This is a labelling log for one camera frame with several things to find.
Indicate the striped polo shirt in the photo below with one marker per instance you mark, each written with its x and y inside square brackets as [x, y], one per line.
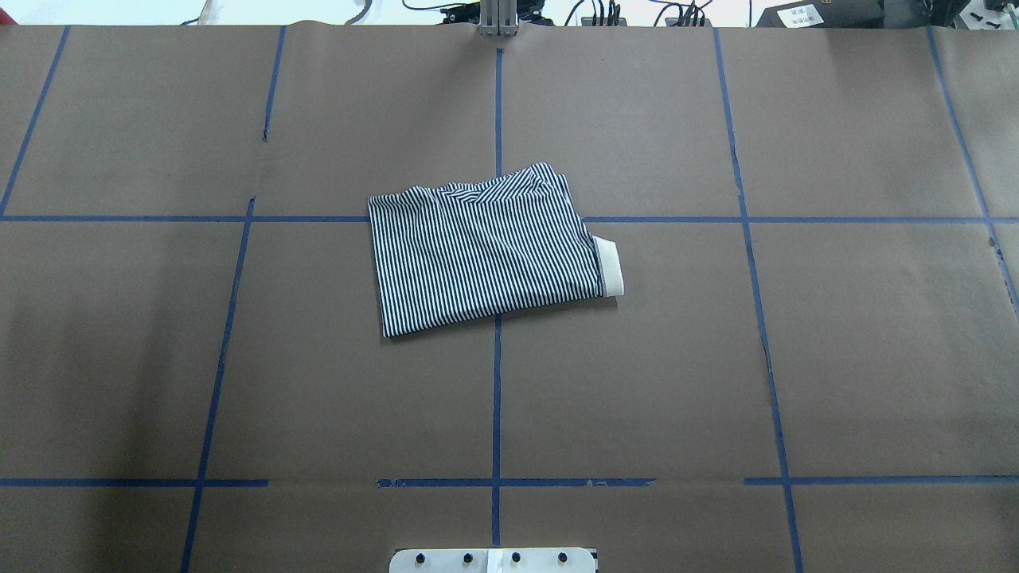
[469, 250]

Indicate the aluminium frame post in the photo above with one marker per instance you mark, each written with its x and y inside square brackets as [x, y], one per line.
[498, 18]

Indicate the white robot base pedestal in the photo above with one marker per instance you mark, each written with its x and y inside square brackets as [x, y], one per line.
[533, 559]

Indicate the black box with label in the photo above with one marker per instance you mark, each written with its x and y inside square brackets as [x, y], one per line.
[823, 14]

